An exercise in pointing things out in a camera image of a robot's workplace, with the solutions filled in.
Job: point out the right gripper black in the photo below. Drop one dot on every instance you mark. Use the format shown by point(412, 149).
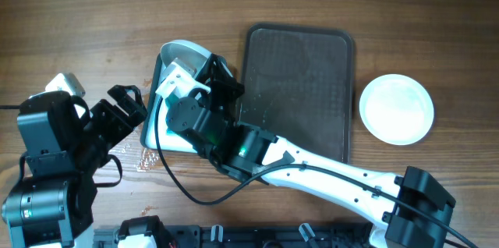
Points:
point(221, 79)

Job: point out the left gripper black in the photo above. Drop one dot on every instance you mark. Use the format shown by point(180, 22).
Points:
point(122, 124)

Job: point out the white plate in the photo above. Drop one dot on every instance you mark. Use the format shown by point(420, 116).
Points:
point(188, 55)
point(396, 109)

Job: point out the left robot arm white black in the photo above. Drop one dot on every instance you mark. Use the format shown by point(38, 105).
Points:
point(51, 208)

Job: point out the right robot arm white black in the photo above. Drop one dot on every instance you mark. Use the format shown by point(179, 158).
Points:
point(410, 210)

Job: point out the brown plastic serving tray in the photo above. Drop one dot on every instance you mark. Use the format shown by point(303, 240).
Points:
point(299, 84)

